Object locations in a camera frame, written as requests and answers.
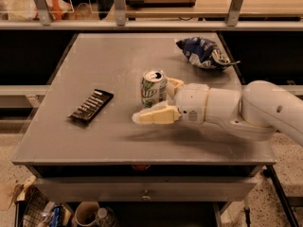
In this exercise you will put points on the blue packet under table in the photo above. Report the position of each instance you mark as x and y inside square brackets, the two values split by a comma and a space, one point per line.
[57, 217]

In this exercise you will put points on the green white 7up can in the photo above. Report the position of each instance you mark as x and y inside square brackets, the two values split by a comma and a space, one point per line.
[153, 87]

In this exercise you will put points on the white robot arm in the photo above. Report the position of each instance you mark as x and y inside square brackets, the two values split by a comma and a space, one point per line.
[254, 113]

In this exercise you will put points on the wire mesh basket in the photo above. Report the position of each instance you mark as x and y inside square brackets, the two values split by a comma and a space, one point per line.
[32, 208]

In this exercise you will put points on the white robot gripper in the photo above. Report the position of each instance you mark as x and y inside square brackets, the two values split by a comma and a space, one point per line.
[191, 102]

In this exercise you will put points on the grey table drawer with knob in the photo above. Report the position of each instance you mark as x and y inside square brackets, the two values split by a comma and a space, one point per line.
[145, 189]

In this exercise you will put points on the clear plastic bottle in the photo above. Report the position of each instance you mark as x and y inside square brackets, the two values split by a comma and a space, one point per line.
[106, 217]

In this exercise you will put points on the black snack bar packet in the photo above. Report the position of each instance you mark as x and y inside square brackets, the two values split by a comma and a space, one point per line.
[87, 111]

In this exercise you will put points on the orange white bag on shelf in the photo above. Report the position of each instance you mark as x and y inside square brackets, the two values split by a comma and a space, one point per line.
[26, 10]

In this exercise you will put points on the white paper cup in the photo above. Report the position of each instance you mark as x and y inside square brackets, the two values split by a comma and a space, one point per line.
[86, 213]

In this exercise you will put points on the blue crumpled chip bag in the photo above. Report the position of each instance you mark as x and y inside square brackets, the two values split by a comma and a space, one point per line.
[204, 53]

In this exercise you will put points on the metal railing with brackets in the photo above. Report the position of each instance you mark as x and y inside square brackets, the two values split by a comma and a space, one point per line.
[205, 15]

